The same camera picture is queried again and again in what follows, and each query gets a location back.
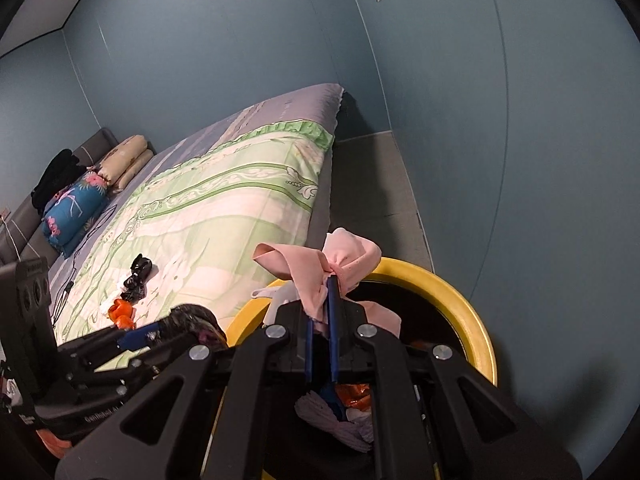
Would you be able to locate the grey headboard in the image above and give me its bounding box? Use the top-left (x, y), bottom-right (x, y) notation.
top-left (0, 127), bottom-right (118, 266)

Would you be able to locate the blue scrap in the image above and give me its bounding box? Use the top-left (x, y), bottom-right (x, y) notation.
top-left (320, 382), bottom-right (346, 421)

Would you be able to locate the orange wrapper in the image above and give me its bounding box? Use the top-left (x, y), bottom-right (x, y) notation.
top-left (111, 299), bottom-right (138, 331)
top-left (335, 382), bottom-right (373, 411)

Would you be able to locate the dark patterned cloth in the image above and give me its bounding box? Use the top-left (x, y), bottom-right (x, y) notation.
top-left (160, 304), bottom-right (228, 348)

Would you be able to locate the yellow rimmed black trash bin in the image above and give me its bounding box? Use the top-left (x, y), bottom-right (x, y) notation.
top-left (212, 257), bottom-right (498, 480)

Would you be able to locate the blue floral pillow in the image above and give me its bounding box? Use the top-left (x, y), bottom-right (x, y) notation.
top-left (41, 170), bottom-right (111, 260)

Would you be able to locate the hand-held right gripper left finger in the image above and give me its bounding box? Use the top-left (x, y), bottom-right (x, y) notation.
top-left (55, 300), bottom-right (316, 480)

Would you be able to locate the black plastic wrapper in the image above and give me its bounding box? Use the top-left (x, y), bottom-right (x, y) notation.
top-left (120, 254), bottom-right (153, 301)

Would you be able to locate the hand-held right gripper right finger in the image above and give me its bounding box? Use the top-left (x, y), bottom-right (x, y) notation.
top-left (326, 275), bottom-right (583, 480)

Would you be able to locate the beige pillow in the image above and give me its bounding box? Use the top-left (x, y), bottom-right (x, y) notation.
top-left (97, 134), bottom-right (148, 181)
top-left (112, 149), bottom-right (155, 195)

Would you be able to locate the green floral quilt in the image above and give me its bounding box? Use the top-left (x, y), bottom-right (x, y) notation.
top-left (52, 119), bottom-right (335, 346)

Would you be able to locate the pink cloth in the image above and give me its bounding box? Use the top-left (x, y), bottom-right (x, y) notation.
top-left (252, 227), bottom-right (403, 338)

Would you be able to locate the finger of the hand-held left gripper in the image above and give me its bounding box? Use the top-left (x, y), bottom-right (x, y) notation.
top-left (70, 355), bottom-right (156, 398)
top-left (57, 322), bottom-right (168, 361)

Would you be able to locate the lavender cloth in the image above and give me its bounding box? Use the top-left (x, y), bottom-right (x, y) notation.
top-left (295, 392), bottom-right (373, 453)

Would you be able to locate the black clothing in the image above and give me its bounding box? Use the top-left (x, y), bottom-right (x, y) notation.
top-left (31, 149), bottom-right (88, 210)

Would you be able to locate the black cable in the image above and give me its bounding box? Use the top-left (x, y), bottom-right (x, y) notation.
top-left (50, 205), bottom-right (118, 321)

